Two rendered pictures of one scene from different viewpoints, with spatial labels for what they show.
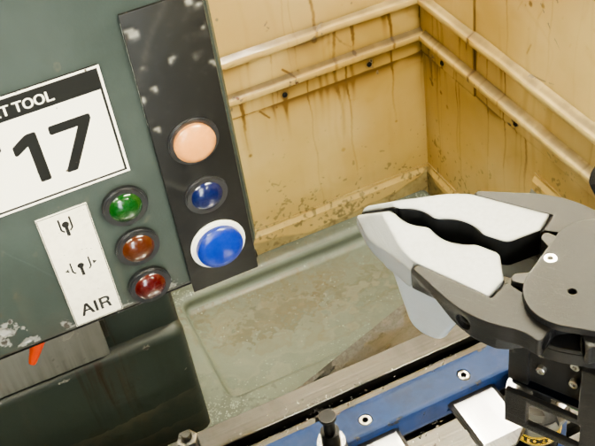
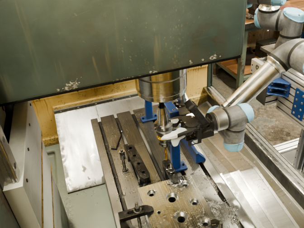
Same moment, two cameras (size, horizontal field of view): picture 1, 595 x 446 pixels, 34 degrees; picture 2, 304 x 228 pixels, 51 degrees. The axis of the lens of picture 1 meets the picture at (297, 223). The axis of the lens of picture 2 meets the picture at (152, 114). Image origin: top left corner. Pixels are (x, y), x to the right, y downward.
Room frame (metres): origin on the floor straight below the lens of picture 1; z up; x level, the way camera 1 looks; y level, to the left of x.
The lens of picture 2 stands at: (0.53, 1.27, 1.95)
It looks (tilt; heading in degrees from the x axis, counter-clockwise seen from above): 34 degrees down; 274
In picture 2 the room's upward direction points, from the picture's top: 5 degrees counter-clockwise
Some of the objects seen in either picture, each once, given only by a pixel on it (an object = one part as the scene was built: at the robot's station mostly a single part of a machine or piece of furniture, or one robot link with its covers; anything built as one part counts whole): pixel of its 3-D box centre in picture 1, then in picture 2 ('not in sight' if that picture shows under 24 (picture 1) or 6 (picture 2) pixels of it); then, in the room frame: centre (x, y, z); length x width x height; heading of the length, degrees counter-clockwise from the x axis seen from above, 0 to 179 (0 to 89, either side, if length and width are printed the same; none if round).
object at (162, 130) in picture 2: not in sight; (163, 126); (0.56, 0.40, 1.31); 0.06 x 0.06 x 0.03
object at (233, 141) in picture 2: not in sight; (231, 134); (0.30, 0.28, 1.17); 0.11 x 0.08 x 0.11; 108
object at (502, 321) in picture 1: (506, 297); not in sight; (0.30, -0.09, 1.68); 0.09 x 0.05 x 0.02; 48
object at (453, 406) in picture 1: (490, 420); not in sight; (0.58, -0.15, 1.21); 0.07 x 0.05 x 0.01; 18
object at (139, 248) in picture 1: (138, 247); not in sight; (0.44, 0.10, 1.62); 0.02 x 0.01 x 0.02; 108
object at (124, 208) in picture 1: (125, 206); not in sight; (0.44, 0.10, 1.65); 0.02 x 0.01 x 0.02; 108
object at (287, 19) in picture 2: not in sight; (291, 21); (-0.16, -0.52, 1.33); 0.13 x 0.12 x 0.14; 145
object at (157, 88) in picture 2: not in sight; (160, 73); (0.56, 0.40, 1.51); 0.16 x 0.16 x 0.12
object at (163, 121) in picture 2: not in sight; (162, 115); (0.56, 0.40, 1.35); 0.04 x 0.04 x 0.07
